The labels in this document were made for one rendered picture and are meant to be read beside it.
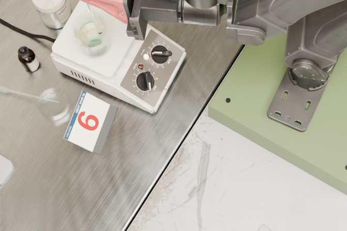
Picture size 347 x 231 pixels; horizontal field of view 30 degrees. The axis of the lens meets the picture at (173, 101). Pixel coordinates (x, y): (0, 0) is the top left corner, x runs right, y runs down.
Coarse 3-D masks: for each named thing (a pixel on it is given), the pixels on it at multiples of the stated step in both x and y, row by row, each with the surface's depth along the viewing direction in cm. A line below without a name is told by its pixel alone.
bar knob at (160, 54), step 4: (156, 48) 112; (160, 48) 112; (164, 48) 112; (152, 52) 111; (156, 52) 110; (160, 52) 110; (164, 52) 111; (168, 52) 111; (152, 56) 111; (156, 56) 112; (160, 56) 111; (164, 56) 112; (168, 56) 112; (156, 60) 111; (160, 60) 112; (164, 60) 112
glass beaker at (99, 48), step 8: (80, 16) 103; (88, 16) 104; (96, 16) 104; (80, 24) 105; (104, 24) 103; (104, 32) 102; (80, 40) 102; (96, 40) 102; (104, 40) 104; (88, 48) 104; (96, 48) 104; (104, 48) 106; (88, 56) 107; (96, 56) 107
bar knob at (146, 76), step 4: (144, 72) 110; (148, 72) 109; (140, 76) 110; (144, 76) 110; (148, 76) 109; (152, 76) 111; (136, 80) 110; (140, 80) 110; (144, 80) 110; (148, 80) 109; (152, 80) 111; (140, 84) 110; (144, 84) 110; (148, 84) 109; (152, 84) 111; (140, 88) 110; (144, 88) 110; (148, 88) 109
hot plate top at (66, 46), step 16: (112, 16) 111; (64, 32) 110; (112, 32) 110; (64, 48) 109; (80, 48) 109; (112, 48) 109; (128, 48) 109; (80, 64) 108; (96, 64) 108; (112, 64) 108
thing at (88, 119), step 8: (88, 96) 112; (88, 104) 112; (96, 104) 113; (104, 104) 113; (80, 112) 111; (88, 112) 112; (96, 112) 112; (80, 120) 110; (88, 120) 111; (96, 120) 112; (72, 128) 109; (80, 128) 110; (88, 128) 111; (96, 128) 112; (72, 136) 109; (80, 136) 110; (88, 136) 111; (88, 144) 111
